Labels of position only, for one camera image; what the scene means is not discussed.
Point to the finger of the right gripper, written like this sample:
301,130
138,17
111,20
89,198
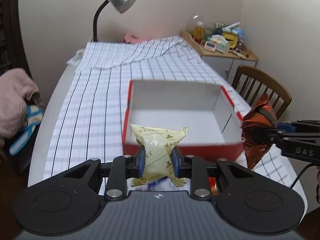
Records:
269,115
287,127

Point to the pink padded jacket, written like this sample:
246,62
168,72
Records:
17,88

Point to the white digital timer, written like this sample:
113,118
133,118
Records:
210,46

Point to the green tissue box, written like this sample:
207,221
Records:
222,44

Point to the amber liquid bottle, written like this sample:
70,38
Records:
198,32

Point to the brown wooden chair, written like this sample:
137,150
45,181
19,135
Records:
251,83

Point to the pink object behind table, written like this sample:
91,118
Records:
131,39

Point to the yellow black box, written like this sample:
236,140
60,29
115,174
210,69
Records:
231,38

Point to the red white cardboard box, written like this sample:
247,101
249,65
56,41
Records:
214,126

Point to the cream yellow snack packet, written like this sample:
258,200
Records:
158,144

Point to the copper foil snack bag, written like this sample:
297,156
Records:
254,132

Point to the papers on table edge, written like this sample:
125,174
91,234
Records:
76,59

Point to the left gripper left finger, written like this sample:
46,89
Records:
119,171

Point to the blue white striped bag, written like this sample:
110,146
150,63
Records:
33,118

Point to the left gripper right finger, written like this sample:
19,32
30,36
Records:
195,169

